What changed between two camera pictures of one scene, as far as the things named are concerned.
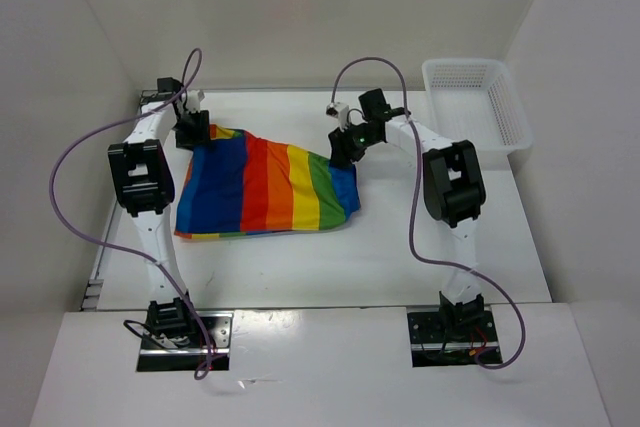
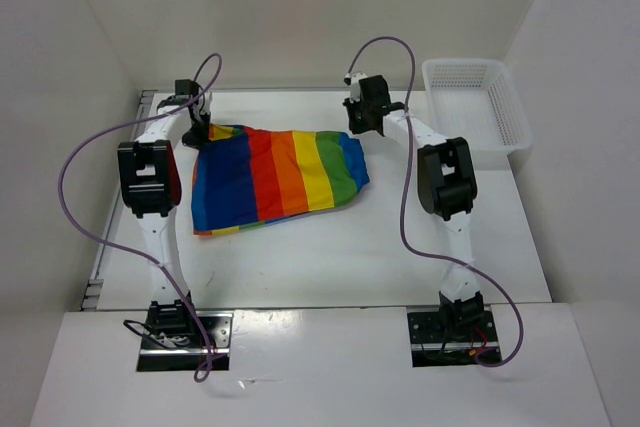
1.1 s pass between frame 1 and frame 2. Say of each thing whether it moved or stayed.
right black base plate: stayed
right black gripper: moved
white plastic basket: stayed
